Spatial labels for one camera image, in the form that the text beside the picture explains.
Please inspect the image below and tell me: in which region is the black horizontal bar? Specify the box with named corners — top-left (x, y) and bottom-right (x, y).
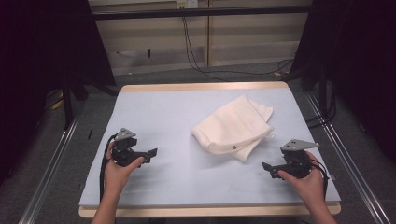
top-left (92, 5), bottom-right (311, 21)

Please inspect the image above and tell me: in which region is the yellow tape strip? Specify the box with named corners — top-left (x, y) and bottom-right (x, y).
top-left (50, 98), bottom-right (64, 111)

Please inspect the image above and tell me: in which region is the light blue foam mat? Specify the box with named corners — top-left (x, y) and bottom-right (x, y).
top-left (78, 87), bottom-right (342, 208)

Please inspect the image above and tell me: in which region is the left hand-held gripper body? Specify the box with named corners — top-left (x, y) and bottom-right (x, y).
top-left (110, 127), bottom-right (148, 168)

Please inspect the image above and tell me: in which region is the metal floor rail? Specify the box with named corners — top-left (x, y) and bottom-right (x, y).
top-left (304, 92), bottom-right (392, 224)
top-left (18, 114), bottom-right (82, 224)

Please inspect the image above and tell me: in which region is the white towel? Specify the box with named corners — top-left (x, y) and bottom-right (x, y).
top-left (191, 94), bottom-right (276, 163)

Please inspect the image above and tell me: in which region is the dark curtain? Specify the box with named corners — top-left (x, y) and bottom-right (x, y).
top-left (0, 0), bottom-right (117, 185)
top-left (290, 0), bottom-right (396, 163)

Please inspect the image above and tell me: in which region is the person's right hand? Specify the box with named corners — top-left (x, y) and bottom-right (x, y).
top-left (277, 150), bottom-right (327, 204)

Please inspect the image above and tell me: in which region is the black metal stand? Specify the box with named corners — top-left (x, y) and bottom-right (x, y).
top-left (60, 74), bottom-right (120, 132)

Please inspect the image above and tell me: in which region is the white wall socket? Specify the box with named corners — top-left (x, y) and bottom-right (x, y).
top-left (176, 0), bottom-right (199, 9)

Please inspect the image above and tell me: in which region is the wooden table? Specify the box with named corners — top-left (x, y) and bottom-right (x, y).
top-left (78, 81), bottom-right (342, 218)

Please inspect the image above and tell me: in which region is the person's left hand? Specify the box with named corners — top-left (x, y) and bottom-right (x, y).
top-left (104, 141), bottom-right (146, 196)

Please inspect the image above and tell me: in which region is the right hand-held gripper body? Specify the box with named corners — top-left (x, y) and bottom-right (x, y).
top-left (279, 138), bottom-right (320, 180)

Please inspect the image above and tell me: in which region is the black wall cable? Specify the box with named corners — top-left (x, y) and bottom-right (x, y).
top-left (181, 15), bottom-right (294, 83)
top-left (181, 15), bottom-right (232, 82)

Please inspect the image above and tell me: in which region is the right hand-held gripper black cable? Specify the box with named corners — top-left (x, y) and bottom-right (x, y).
top-left (308, 158), bottom-right (331, 201)

